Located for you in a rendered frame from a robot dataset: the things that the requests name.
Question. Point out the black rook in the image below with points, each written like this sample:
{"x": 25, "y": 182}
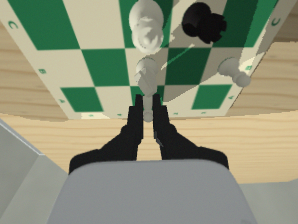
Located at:
{"x": 199, "y": 19}

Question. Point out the green and cream chessboard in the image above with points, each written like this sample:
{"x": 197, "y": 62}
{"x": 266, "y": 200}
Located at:
{"x": 83, "y": 52}

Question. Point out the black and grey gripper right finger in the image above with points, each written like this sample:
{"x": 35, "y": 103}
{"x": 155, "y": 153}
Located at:
{"x": 174, "y": 146}

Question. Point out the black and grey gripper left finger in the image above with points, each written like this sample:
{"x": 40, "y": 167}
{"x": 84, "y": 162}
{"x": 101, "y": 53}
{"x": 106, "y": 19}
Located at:
{"x": 123, "y": 147}

